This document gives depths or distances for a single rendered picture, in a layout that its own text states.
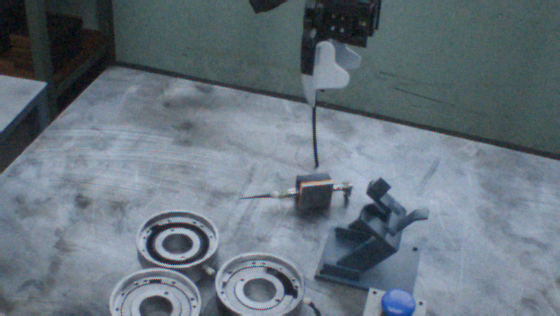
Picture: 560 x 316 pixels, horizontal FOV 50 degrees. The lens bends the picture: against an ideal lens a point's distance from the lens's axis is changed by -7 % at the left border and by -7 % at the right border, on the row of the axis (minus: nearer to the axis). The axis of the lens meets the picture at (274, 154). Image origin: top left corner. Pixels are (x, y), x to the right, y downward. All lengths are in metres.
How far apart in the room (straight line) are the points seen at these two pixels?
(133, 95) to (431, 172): 0.54
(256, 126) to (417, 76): 1.36
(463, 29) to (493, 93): 0.28
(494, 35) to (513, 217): 1.36
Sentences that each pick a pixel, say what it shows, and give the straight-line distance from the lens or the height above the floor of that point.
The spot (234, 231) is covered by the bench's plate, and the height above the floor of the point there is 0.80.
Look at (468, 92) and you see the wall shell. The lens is 2.38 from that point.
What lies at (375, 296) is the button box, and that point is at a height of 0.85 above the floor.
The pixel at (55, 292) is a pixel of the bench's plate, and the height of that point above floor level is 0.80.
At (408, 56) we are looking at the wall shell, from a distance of 2.33.
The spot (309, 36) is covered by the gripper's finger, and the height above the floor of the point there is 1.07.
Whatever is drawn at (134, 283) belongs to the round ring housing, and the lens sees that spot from 0.77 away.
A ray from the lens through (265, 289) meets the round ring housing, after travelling 0.78.
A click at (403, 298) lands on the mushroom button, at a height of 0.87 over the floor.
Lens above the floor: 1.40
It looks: 36 degrees down
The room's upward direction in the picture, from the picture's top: 5 degrees clockwise
